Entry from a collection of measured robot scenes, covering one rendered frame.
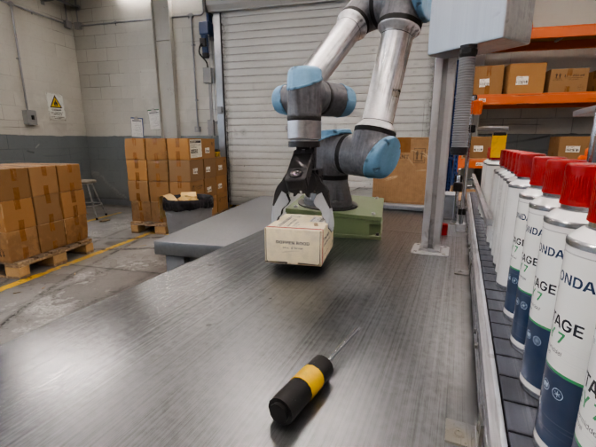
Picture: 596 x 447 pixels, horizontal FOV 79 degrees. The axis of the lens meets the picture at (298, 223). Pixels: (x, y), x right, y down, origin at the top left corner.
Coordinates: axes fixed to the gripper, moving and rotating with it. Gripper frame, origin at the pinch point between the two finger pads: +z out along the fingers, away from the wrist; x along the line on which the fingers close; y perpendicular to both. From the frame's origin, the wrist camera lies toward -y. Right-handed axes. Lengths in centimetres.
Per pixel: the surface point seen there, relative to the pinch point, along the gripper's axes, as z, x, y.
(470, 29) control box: -41, -33, 4
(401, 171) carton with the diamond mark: -9, -24, 77
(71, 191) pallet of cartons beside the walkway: 23, 275, 202
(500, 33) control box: -39, -37, 0
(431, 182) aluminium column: -10.5, -28.8, 14.6
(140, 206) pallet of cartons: 52, 275, 298
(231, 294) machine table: 7.6, 8.0, -21.1
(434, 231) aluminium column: 1.6, -30.3, 14.5
